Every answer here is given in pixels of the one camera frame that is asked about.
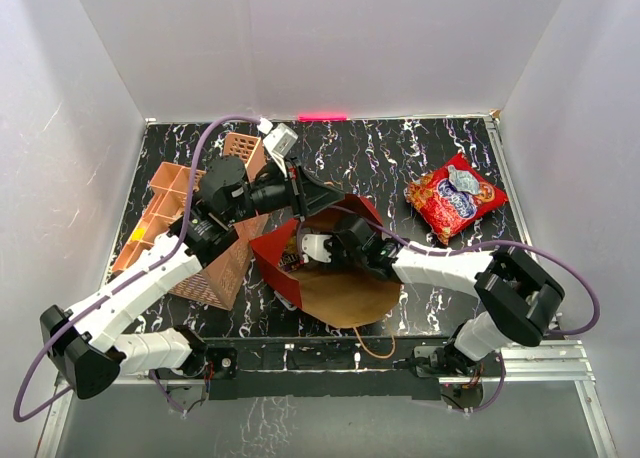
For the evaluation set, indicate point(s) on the red paper bag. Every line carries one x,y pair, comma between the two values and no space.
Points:
344,299

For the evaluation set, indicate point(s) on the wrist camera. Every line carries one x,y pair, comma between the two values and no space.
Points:
312,247
278,142

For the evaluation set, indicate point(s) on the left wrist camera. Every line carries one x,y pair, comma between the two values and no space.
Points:
278,142

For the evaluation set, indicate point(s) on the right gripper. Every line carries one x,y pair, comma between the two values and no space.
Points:
332,244

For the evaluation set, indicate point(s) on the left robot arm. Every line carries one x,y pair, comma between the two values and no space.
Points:
89,344

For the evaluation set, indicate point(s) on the red candy bag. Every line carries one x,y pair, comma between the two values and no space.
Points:
446,210

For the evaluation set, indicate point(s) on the pink tape strip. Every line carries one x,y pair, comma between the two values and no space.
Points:
330,117

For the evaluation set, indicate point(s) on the black front base bar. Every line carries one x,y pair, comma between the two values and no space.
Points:
324,366

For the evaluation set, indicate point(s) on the yellow object in organizer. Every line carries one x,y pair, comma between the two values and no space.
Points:
138,234

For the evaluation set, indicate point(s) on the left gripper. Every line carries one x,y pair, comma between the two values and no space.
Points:
317,195

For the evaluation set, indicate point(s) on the small blue white stapler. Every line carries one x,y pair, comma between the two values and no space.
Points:
286,303

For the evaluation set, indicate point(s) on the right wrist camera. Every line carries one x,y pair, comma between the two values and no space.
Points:
312,247

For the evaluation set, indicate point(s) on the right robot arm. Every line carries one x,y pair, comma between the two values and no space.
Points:
519,296

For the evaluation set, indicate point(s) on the assorted wrapped candies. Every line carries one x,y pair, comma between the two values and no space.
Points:
290,259

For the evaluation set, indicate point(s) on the silver grey candy wrapper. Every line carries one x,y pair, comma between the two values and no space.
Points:
463,180

